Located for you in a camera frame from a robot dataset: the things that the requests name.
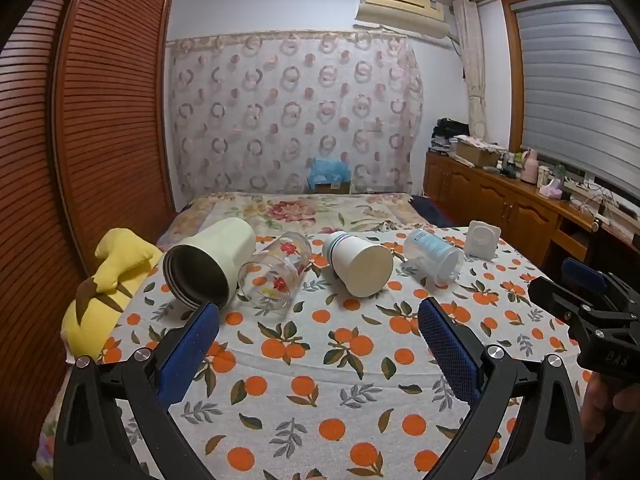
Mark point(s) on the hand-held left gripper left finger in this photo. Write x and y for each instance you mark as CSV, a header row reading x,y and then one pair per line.
x,y
192,347

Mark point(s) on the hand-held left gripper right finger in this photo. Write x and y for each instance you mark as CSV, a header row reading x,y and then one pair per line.
x,y
450,355

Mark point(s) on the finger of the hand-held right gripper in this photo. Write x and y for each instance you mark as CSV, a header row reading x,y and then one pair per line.
x,y
582,271
555,296

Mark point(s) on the clear plastic cup blue label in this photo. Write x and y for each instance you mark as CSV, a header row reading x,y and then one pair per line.
x,y
431,252

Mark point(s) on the cream tumbler cup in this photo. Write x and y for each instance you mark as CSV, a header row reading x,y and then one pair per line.
x,y
220,242

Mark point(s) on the floral glass cup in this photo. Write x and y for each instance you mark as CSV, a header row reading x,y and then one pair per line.
x,y
280,266

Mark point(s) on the white blue-striped paper cup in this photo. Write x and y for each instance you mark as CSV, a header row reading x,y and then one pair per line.
x,y
365,270

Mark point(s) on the person's right hand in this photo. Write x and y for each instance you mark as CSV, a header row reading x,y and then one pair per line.
x,y
597,405

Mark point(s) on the pink tissue pack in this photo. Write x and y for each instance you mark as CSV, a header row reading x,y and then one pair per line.
x,y
550,189

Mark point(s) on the white square device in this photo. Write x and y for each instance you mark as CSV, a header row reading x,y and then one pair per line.
x,y
481,240

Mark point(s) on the wooden cabinet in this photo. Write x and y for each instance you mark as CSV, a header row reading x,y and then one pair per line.
x,y
500,205

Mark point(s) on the yellow plush toy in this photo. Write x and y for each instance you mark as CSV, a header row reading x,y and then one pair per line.
x,y
116,260

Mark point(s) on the pink kettle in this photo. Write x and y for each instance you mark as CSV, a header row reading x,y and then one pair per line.
x,y
529,166

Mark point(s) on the orange print tablecloth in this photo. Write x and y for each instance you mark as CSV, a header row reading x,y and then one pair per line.
x,y
320,365

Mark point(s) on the dark blue cloth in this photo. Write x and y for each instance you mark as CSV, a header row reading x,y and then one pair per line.
x,y
431,210

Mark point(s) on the large cardboard box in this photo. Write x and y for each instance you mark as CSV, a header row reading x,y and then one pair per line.
x,y
475,155

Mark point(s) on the floral bed blanket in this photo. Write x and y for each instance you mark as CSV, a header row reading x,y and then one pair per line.
x,y
300,210

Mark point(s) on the grey window blind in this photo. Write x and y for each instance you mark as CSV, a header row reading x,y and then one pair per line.
x,y
580,85

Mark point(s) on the pile of dark clothes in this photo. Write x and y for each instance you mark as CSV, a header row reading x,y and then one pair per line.
x,y
449,132

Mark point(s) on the small cardboard box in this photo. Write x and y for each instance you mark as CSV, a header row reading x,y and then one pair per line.
x,y
332,189

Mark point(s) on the blue plastic bag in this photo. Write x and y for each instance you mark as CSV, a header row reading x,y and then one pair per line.
x,y
327,171

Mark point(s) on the wooden louvred wardrobe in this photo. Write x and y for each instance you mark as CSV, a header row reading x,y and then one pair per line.
x,y
75,160

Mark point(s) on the beige window curtain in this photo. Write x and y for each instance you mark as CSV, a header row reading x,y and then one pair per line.
x,y
472,60

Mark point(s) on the circle print curtain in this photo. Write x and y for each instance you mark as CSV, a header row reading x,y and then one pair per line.
x,y
280,110

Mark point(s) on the beige air conditioner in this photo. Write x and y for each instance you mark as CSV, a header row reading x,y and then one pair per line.
x,y
400,7

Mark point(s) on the wooden window frame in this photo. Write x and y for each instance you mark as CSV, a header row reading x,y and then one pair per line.
x,y
512,75

